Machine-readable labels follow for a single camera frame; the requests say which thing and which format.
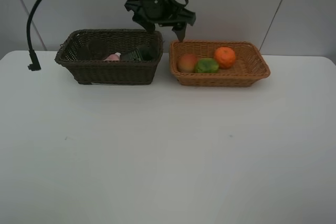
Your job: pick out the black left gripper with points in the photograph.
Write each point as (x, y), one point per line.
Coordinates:
(148, 13)

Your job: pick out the dark grey pump bottle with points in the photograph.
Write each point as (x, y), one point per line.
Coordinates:
(139, 53)

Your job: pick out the red yellow peach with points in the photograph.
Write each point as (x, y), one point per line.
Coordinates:
(186, 63)

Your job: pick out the green papaya fruit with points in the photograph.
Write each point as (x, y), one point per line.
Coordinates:
(206, 65)

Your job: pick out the pink lotion bottle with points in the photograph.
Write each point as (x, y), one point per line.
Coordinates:
(113, 57)

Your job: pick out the orange tangerine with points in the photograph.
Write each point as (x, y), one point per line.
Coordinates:
(225, 57)

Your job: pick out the translucent purple plastic cup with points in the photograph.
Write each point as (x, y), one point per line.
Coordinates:
(96, 49)

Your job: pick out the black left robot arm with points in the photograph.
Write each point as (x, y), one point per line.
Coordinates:
(165, 13)

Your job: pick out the tan wicker basket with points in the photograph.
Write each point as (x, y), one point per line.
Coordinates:
(248, 68)

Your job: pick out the dark brown wicker basket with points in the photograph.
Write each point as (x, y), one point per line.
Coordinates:
(71, 56)

